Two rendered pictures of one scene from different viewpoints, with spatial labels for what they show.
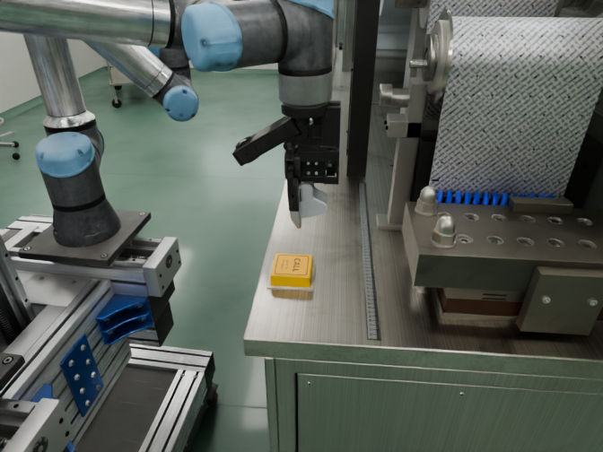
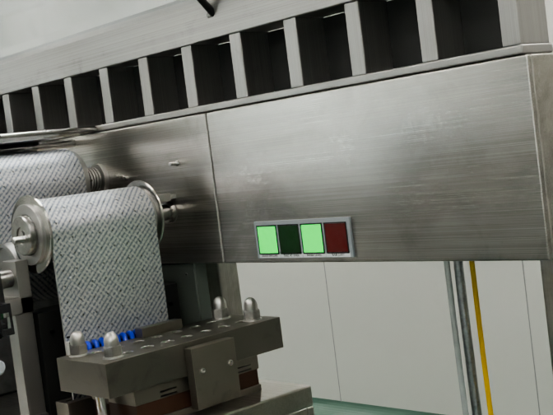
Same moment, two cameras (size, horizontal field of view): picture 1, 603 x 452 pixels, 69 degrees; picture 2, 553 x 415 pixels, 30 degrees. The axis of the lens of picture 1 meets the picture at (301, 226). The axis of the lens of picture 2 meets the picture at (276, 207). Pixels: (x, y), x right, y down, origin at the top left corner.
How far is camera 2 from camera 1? 124 cm
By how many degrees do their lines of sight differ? 52
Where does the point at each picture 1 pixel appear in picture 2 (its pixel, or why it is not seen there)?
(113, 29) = not seen: outside the picture
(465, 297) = (148, 400)
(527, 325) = (200, 401)
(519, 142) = (120, 284)
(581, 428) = not seen: outside the picture
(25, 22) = not seen: outside the picture
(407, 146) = (25, 323)
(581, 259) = (208, 335)
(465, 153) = (85, 305)
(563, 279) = (205, 349)
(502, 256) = (160, 348)
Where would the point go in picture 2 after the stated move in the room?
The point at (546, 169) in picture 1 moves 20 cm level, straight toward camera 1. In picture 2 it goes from (148, 302) to (164, 314)
